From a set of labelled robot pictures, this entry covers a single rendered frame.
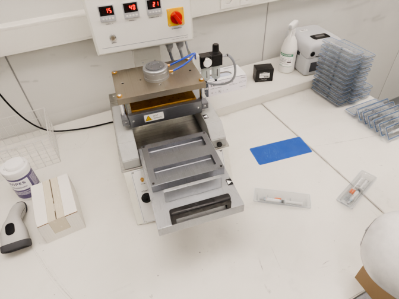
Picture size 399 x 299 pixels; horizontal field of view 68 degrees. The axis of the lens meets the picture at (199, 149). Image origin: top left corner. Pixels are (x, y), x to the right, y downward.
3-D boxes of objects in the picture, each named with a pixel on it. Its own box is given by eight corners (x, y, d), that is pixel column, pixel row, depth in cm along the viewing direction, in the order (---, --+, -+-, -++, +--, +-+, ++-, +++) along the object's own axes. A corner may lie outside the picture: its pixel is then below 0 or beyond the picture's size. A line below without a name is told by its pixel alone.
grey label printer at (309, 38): (279, 57, 168) (284, 27, 156) (310, 51, 172) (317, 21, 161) (304, 78, 151) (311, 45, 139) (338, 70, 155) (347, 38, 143)
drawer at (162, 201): (140, 158, 93) (135, 139, 88) (206, 142, 97) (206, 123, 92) (160, 238, 72) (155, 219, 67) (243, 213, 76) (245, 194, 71)
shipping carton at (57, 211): (41, 201, 105) (29, 184, 99) (78, 188, 109) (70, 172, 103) (44, 244, 92) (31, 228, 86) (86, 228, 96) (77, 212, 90)
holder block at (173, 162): (142, 152, 89) (141, 145, 88) (205, 137, 93) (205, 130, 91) (152, 193, 78) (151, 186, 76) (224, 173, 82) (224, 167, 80)
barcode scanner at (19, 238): (8, 211, 103) (-4, 197, 97) (32, 203, 105) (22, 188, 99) (6, 262, 89) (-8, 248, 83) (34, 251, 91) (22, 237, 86)
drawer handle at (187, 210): (170, 218, 72) (168, 208, 69) (228, 202, 74) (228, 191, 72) (171, 225, 70) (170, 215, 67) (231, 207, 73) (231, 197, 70)
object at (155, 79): (115, 86, 109) (106, 52, 100) (196, 70, 115) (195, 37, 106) (123, 124, 92) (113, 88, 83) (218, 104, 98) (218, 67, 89)
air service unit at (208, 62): (190, 82, 118) (188, 46, 107) (225, 75, 120) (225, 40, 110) (194, 89, 114) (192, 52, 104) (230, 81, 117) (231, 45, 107)
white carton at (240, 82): (194, 86, 150) (193, 72, 145) (236, 76, 155) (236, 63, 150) (202, 98, 141) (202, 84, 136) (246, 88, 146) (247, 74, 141)
